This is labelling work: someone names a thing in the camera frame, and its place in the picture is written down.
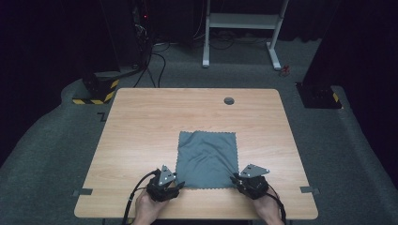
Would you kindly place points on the white metal stand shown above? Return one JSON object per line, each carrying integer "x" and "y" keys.
{"x": 241, "y": 21}

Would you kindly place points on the black yellow striped base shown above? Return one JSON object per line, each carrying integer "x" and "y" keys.
{"x": 100, "y": 89}

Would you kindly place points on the person's left hand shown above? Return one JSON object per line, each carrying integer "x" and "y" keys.
{"x": 148, "y": 209}

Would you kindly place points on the grey cloth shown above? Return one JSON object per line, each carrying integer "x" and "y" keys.
{"x": 206, "y": 159}

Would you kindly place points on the person's right hand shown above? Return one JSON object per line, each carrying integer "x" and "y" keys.
{"x": 266, "y": 209}

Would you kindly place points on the small red object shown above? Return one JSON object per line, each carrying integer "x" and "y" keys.
{"x": 284, "y": 70}

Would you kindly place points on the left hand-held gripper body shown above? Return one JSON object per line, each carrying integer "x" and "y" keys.
{"x": 161, "y": 189}

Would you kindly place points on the grey round table grommet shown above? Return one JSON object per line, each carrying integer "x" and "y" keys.
{"x": 229, "y": 101}

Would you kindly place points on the dark equipment rack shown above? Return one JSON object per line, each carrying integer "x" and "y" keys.
{"x": 142, "y": 28}

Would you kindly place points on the grey tape strip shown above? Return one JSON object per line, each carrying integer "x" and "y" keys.
{"x": 83, "y": 192}
{"x": 309, "y": 190}

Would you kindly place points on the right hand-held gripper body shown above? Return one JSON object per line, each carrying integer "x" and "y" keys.
{"x": 255, "y": 186}

